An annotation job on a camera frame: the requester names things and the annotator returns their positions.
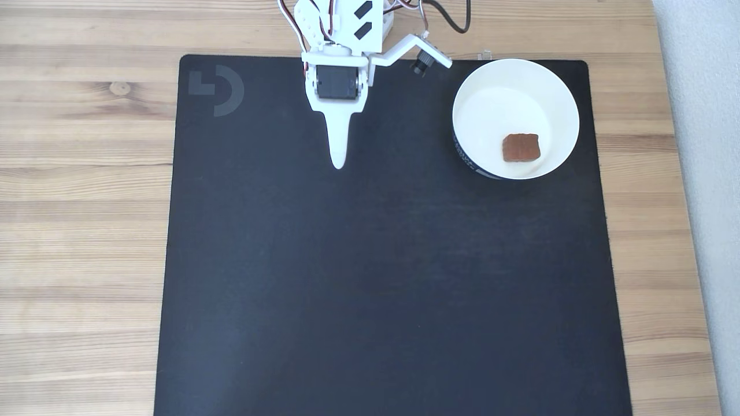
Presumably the white bowl plate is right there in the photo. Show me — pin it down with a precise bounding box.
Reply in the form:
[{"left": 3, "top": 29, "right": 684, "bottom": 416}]
[{"left": 452, "top": 58, "right": 580, "bottom": 180}]

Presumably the black desk mat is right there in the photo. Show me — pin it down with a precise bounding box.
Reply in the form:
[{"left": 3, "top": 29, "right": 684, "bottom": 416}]
[{"left": 153, "top": 54, "right": 634, "bottom": 416}]

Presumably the red white black servo cable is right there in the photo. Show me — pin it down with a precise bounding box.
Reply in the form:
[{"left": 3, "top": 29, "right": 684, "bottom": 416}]
[
  {"left": 277, "top": 0, "right": 310, "bottom": 56},
  {"left": 383, "top": 0, "right": 430, "bottom": 31}
]

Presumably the wrist camera on white mount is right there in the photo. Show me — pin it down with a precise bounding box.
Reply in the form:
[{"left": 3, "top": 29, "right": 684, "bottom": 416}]
[{"left": 370, "top": 32, "right": 453, "bottom": 77}]

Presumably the black camera cable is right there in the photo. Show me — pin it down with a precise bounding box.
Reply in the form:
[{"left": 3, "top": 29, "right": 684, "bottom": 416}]
[{"left": 428, "top": 0, "right": 471, "bottom": 37}]

